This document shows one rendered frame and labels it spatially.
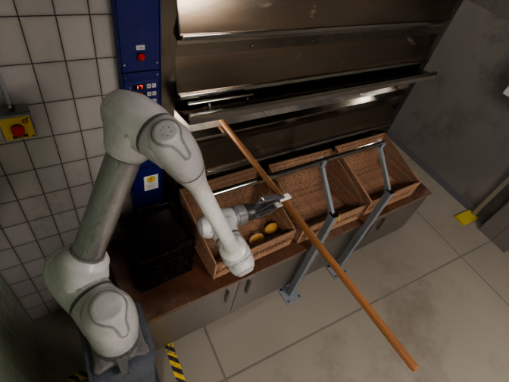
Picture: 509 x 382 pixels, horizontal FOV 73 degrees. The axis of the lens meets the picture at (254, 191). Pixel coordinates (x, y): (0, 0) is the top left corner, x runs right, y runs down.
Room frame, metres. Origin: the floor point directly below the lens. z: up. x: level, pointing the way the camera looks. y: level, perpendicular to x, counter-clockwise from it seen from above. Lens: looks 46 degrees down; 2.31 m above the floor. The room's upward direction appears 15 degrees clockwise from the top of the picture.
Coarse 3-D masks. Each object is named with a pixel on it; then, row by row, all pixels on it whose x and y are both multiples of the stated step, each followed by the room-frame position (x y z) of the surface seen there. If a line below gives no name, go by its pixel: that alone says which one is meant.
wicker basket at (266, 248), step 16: (224, 176) 1.48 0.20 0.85; (240, 176) 1.55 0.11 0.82; (256, 176) 1.63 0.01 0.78; (240, 192) 1.53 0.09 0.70; (256, 192) 1.61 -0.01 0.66; (272, 192) 1.51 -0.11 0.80; (192, 208) 1.29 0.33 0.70; (192, 224) 1.15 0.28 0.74; (256, 224) 1.39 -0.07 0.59; (288, 224) 1.36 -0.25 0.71; (208, 240) 1.18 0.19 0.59; (272, 240) 1.20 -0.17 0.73; (288, 240) 1.30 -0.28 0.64; (208, 256) 1.00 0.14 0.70; (256, 256) 1.14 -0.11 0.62; (224, 272) 0.99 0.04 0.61
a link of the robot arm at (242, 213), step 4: (240, 204) 0.96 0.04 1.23; (236, 208) 0.92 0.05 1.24; (240, 208) 0.92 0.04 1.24; (244, 208) 0.93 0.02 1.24; (236, 212) 0.90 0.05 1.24; (240, 212) 0.91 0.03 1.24; (244, 212) 0.91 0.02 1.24; (240, 216) 0.89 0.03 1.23; (244, 216) 0.90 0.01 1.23; (240, 220) 0.88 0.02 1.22; (244, 220) 0.89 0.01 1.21; (240, 224) 0.88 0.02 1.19
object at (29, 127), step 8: (24, 104) 0.89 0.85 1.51; (0, 112) 0.82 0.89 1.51; (8, 112) 0.83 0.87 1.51; (16, 112) 0.84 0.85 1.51; (24, 112) 0.85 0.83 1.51; (0, 120) 0.79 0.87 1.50; (8, 120) 0.81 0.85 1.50; (16, 120) 0.82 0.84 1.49; (32, 120) 0.85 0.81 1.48; (0, 128) 0.79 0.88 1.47; (8, 128) 0.80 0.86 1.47; (24, 128) 0.83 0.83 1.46; (32, 128) 0.84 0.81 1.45; (8, 136) 0.79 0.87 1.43; (16, 136) 0.81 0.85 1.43; (24, 136) 0.82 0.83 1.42; (32, 136) 0.84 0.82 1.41
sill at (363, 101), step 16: (368, 96) 2.30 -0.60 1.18; (384, 96) 2.37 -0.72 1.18; (400, 96) 2.47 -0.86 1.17; (288, 112) 1.83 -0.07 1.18; (304, 112) 1.88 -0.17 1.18; (320, 112) 1.93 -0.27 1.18; (336, 112) 2.03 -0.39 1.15; (208, 128) 1.47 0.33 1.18; (240, 128) 1.54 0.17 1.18; (256, 128) 1.61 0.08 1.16
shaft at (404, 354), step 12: (228, 132) 1.45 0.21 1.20; (240, 144) 1.37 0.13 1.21; (252, 156) 1.30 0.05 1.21; (264, 180) 1.17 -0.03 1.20; (276, 192) 1.11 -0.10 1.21; (288, 204) 1.05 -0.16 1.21; (300, 216) 1.00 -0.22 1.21; (312, 240) 0.90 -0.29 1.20; (324, 252) 0.85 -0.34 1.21; (336, 264) 0.81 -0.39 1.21; (348, 288) 0.72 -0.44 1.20; (360, 300) 0.68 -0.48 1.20; (372, 312) 0.64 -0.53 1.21; (384, 324) 0.61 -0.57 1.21; (396, 348) 0.54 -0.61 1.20; (408, 360) 0.51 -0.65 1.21
